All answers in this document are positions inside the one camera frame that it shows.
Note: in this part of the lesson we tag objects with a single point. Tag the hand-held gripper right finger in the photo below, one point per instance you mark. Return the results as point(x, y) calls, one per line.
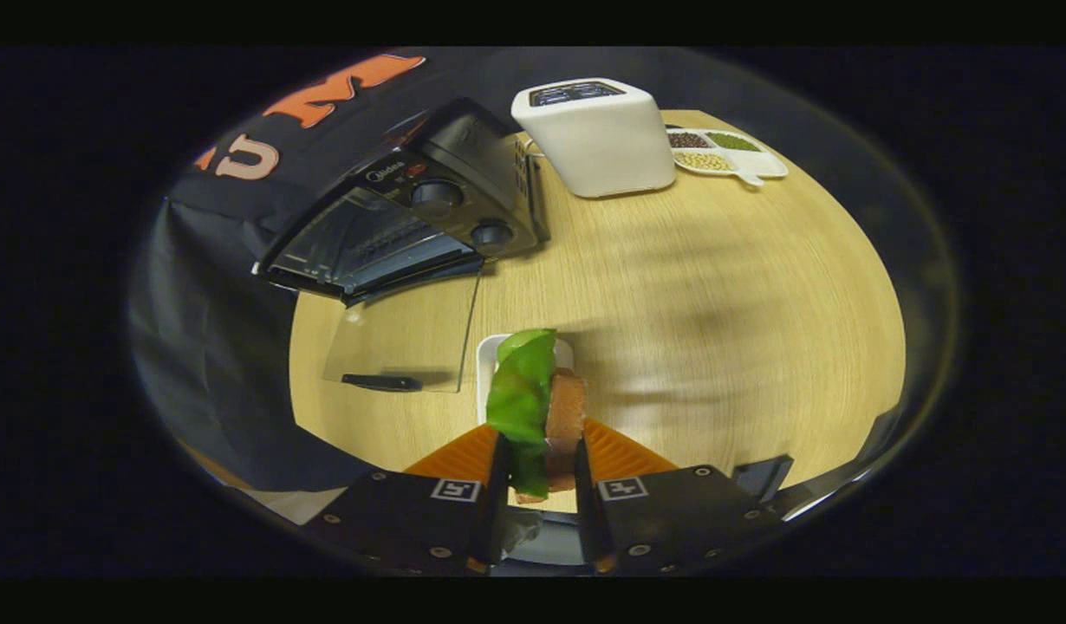
point(589, 520)

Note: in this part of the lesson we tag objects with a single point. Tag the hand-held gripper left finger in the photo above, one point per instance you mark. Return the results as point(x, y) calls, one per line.
point(490, 511)

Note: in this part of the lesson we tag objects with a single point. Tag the lettuce sandwich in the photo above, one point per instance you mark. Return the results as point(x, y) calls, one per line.
point(524, 390)

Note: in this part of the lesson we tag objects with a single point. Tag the black toaster oven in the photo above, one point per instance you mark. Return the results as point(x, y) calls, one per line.
point(464, 165)

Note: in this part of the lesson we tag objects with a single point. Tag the white slot toaster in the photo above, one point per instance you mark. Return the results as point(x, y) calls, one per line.
point(602, 143)

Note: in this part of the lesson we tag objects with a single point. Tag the white plastic tray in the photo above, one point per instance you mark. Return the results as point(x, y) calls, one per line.
point(485, 360)

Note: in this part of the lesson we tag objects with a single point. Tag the white divided bean dish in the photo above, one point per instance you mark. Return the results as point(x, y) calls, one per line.
point(758, 163)

